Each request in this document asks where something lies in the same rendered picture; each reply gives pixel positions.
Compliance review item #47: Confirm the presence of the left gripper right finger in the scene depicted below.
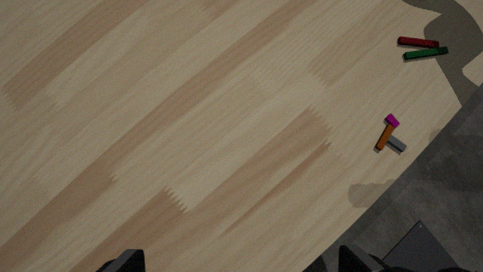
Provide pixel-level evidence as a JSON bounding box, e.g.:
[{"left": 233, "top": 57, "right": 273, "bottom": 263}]
[{"left": 338, "top": 244, "right": 470, "bottom": 272}]

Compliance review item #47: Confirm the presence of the orange rod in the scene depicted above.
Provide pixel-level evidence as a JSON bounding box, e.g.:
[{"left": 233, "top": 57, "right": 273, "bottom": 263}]
[{"left": 374, "top": 124, "right": 394, "bottom": 151}]

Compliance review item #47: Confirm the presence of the grey rod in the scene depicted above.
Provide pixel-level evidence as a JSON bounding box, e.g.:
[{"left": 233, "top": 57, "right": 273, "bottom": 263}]
[{"left": 387, "top": 135, "right": 406, "bottom": 152}]

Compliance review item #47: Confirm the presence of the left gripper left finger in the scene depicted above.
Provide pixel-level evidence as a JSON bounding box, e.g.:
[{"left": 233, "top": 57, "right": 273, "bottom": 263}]
[{"left": 96, "top": 249, "right": 145, "bottom": 272}]

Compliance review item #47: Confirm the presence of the dark green rod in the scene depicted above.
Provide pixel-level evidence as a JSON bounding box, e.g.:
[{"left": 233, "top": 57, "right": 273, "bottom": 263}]
[{"left": 403, "top": 47, "right": 448, "bottom": 60}]

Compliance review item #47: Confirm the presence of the dark red rod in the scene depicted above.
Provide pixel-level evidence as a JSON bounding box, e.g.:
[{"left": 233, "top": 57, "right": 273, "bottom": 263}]
[{"left": 398, "top": 37, "right": 439, "bottom": 48}]

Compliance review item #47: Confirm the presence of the magenta rectangular block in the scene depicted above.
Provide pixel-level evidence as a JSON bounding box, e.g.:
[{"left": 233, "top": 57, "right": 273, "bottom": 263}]
[{"left": 384, "top": 114, "right": 400, "bottom": 128}]

